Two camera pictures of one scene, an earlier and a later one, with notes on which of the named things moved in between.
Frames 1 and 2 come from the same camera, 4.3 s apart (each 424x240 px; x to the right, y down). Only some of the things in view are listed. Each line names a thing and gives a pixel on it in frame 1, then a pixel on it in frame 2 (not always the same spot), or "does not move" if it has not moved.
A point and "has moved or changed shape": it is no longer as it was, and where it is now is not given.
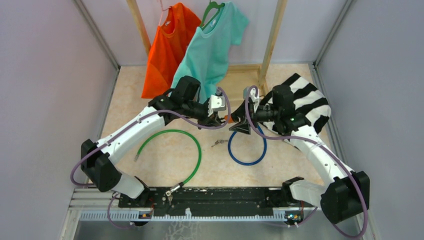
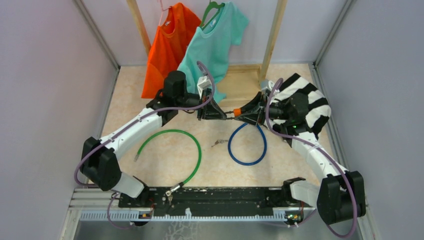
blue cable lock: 229,152 does not move
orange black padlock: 226,118 has moved or changed shape
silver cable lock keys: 220,141 does not move
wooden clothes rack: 262,69 does not move
